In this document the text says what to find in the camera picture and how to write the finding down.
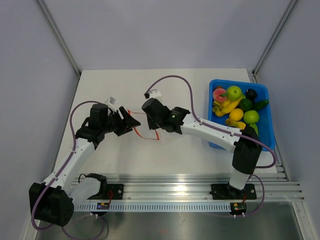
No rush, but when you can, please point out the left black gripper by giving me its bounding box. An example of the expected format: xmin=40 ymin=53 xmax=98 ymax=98
xmin=101 ymin=106 xmax=141 ymax=137

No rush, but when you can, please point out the clear zip top bag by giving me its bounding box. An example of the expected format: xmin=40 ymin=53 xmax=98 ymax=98
xmin=128 ymin=110 xmax=160 ymax=141

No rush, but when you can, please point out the yellow banana bunch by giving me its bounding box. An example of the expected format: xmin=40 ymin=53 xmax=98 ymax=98
xmin=212 ymin=95 xmax=245 ymax=117
xmin=225 ymin=118 xmax=246 ymax=130

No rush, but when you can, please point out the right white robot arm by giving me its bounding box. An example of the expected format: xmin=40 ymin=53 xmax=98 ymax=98
xmin=141 ymin=98 xmax=262 ymax=200

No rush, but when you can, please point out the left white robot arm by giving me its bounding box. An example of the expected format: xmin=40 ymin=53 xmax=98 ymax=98
xmin=29 ymin=100 xmax=140 ymax=231

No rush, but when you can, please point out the pink peach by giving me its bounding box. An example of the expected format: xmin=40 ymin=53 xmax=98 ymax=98
xmin=212 ymin=88 xmax=228 ymax=103

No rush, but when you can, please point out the yellow lemon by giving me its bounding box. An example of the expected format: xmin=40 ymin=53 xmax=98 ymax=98
xmin=229 ymin=108 xmax=244 ymax=122

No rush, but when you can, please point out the green apple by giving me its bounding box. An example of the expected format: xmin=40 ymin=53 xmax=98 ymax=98
xmin=226 ymin=85 xmax=242 ymax=101

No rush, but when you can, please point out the dark green avocado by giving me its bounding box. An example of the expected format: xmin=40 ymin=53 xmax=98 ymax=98
xmin=238 ymin=98 xmax=254 ymax=112

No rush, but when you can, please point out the left small circuit board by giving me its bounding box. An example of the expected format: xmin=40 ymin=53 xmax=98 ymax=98
xmin=96 ymin=202 xmax=110 ymax=210

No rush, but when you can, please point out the small circuit board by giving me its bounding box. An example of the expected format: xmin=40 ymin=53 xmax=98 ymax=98
xmin=96 ymin=202 xmax=110 ymax=210
xmin=230 ymin=202 xmax=247 ymax=215

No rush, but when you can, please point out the dark purple fruit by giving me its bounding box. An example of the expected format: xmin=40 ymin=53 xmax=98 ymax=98
xmin=245 ymin=88 xmax=258 ymax=101

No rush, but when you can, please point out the green halved fruit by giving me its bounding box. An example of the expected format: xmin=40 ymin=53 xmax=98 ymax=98
xmin=249 ymin=123 xmax=259 ymax=136

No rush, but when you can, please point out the green cucumber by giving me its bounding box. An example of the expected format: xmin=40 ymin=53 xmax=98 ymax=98
xmin=253 ymin=99 xmax=269 ymax=112

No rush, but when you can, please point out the blue plastic bin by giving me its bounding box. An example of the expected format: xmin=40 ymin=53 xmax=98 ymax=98
xmin=207 ymin=79 xmax=276 ymax=150

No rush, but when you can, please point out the right small circuit board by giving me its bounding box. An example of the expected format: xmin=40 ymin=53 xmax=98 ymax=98
xmin=230 ymin=202 xmax=247 ymax=215

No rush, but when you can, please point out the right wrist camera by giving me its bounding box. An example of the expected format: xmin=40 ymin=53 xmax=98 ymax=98
xmin=144 ymin=89 xmax=163 ymax=102

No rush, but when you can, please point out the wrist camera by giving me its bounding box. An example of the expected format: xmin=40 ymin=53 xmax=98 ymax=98
xmin=104 ymin=96 xmax=116 ymax=109
xmin=144 ymin=89 xmax=163 ymax=102

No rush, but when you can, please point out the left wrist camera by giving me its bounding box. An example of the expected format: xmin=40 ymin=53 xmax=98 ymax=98
xmin=104 ymin=96 xmax=116 ymax=109

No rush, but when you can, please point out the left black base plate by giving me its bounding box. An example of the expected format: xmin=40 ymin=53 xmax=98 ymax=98
xmin=97 ymin=183 xmax=124 ymax=201

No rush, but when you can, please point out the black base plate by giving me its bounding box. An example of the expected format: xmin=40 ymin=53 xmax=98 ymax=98
xmin=210 ymin=183 xmax=257 ymax=201
xmin=97 ymin=183 xmax=124 ymax=201

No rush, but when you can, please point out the white slotted cable duct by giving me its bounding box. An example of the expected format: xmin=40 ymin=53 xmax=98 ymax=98
xmin=74 ymin=202 xmax=231 ymax=213

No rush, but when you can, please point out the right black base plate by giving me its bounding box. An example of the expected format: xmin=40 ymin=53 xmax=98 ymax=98
xmin=210 ymin=183 xmax=257 ymax=201

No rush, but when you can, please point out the right aluminium frame post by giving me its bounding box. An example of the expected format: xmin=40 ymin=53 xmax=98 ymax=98
xmin=248 ymin=0 xmax=300 ymax=84

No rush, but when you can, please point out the aluminium frame post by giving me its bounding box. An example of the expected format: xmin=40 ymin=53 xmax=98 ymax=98
xmin=248 ymin=0 xmax=300 ymax=84
xmin=35 ymin=0 xmax=82 ymax=79

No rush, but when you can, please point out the aluminium mounting rail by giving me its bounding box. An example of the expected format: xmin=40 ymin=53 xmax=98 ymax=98
xmin=69 ymin=173 xmax=306 ymax=203

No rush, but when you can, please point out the left aluminium frame post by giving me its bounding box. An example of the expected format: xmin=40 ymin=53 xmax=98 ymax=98
xmin=35 ymin=0 xmax=82 ymax=79

